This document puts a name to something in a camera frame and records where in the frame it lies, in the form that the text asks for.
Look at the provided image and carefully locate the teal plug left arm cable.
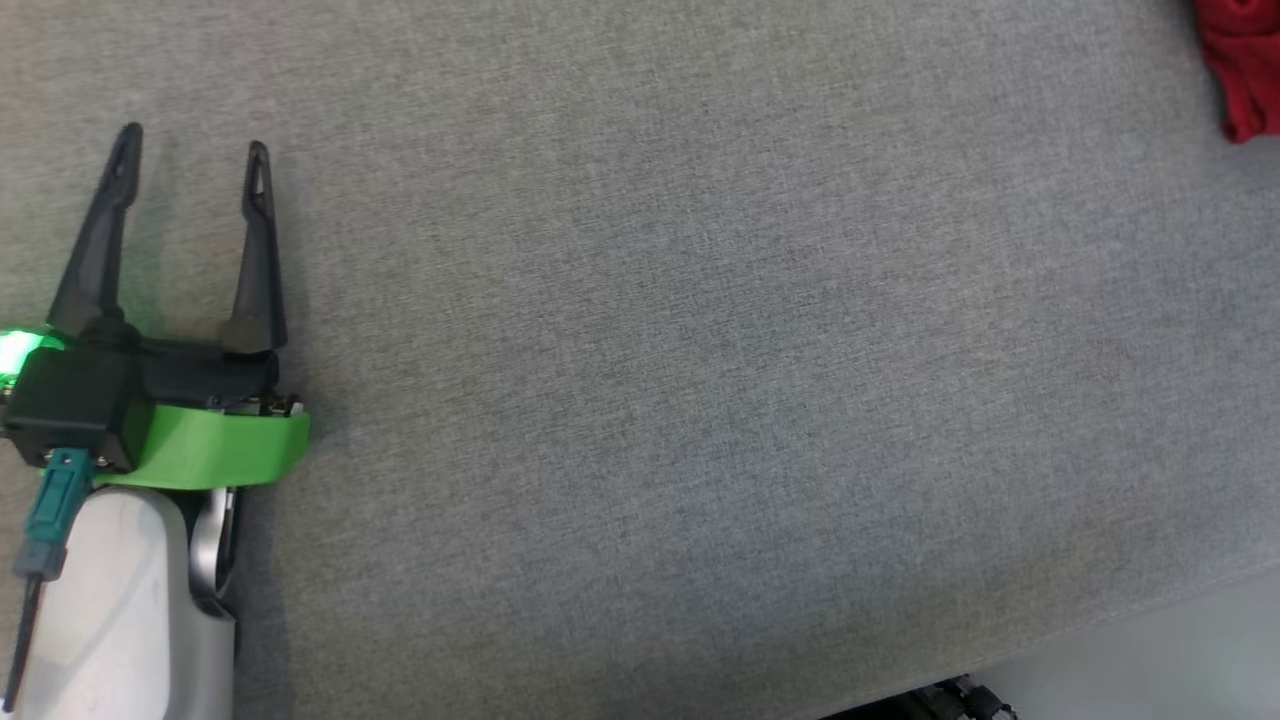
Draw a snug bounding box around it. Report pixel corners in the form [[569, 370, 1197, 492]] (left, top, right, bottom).
[[0, 448, 97, 716]]

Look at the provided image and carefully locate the red printed t-shirt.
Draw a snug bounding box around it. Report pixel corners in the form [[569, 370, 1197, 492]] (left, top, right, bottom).
[[1190, 0, 1280, 145]]

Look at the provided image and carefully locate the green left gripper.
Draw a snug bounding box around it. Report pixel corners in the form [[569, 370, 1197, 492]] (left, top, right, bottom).
[[46, 122, 312, 492]]

